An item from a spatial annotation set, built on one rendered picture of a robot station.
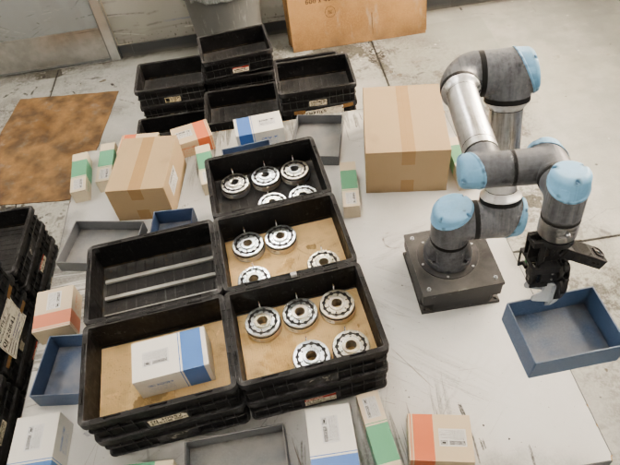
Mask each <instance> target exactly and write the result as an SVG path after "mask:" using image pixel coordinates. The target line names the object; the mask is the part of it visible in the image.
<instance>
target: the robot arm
mask: <svg viewBox="0 0 620 465"><path fill-rule="evenodd" d="M540 86H541V69H540V63H539V59H538V56H537V54H536V53H535V51H534V50H533V49H532V48H531V47H530V46H512V47H506V48H496V49H487V50H479V51H478V50H476V51H470V52H466V53H465V54H462V55H460V56H458V57H457V58H456V59H455V60H453V61H452V62H451V63H450V64H449V66H448V67H447V68H446V70H445V72H444V73H443V76H442V77H441V81H440V94H441V98H442V100H443V102H444V104H445V105H446V106H448V108H449V110H450V114H451V117H452V121H453V124H454V127H455V130H456V134H457V137H458V141H459V146H460V149H461V153H462V154H460V155H458V157H457V163H456V172H457V180H458V184H459V186H460V187H461V188H462V189H478V190H481V189H482V191H481V192H480V195H479V199H476V200H471V199H470V198H469V197H467V196H463V195H462V194H458V193H453V194H447V195H444V196H442V197H440V198H439V199H438V200H437V201H436V202H435V203H434V205H433V208H432V212H431V216H430V221H431V227H430V236H429V237H428V239H427V241H426V242H425V244H424V247H423V258H424V261H425V262H426V264H427V265H428V266H429V267H430V268H432V269H434V270H436V271H438V272H442V273H448V274H450V273H457V272H460V271H462V270H463V269H465V268H466V267H467V266H468V265H469V264H470V263H471V259H472V247H471V243H470V240H475V239H491V238H509V237H515V236H519V235H521V234H522V233H523V232H524V230H525V228H526V226H527V222H528V216H529V213H528V209H529V208H528V202H527V200H526V198H525V197H523V196H522V193H521V192H520V191H519V190H518V186H520V185H538V187H539V189H540V190H541V192H542V195H543V201H542V209H541V213H540V217H539V221H538V225H537V231H535V232H528V234H527V239H526V243H525V247H521V248H520V250H519V259H518V264H517V266H521V265H522V266H523V267H524V268H525V273H526V278H525V280H526V281H525V282H524V287H525V288H528V289H536V290H540V291H539V292H536V293H535V294H533V295H532V296H531V300H532V301H535V302H544V305H550V304H553V303H555V302H556V301H557V300H558V299H560V298H561V297H562V296H563V295H564V294H565V293H566V290H567V286H568V282H569V276H570V264H569V262H568V261H569V260H571V261H574V262H577V263H580V264H583V265H586V266H589V267H592V268H597V269H600V268H601V267H602V266H604V265H605V264H606V263H607V262H608V261H607V259H606V258H605V256H604V253H603V252H602V250H601V249H600V248H598V247H595V246H592V245H589V244H584V243H582V242H579V241H576V240H575V239H576V237H577V235H578V229H579V226H580V223H581V220H582V217H583V213H584V210H585V207H586V204H587V201H588V197H589V196H590V192H591V183H592V179H593V174H592V171H591V169H590V168H589V167H587V166H584V164H583V163H581V162H578V161H572V160H570V158H569V154H568V152H567V150H566V149H565V148H564V147H563V145H562V144H561V143H560V142H559V141H558V140H557V139H555V138H553V137H540V138H539V139H537V140H534V141H532V142H531V143H530V144H529V146H528V147H527V148H526V149H521V148H520V143H521V131H522V120H523V108H524V107H525V106H526V105H527V104H528V103H529V102H530V101H531V94H532V93H535V92H537V91H538V90H539V89H540ZM481 97H483V102H484V103H485V104H486V105H487V106H488V107H489V119H488V117H487V114H486V111H485V109H484V107H483V102H482V100H481ZM521 253H522V254H523V255H524V257H525V260H522V261H520V257H521Z"/></svg>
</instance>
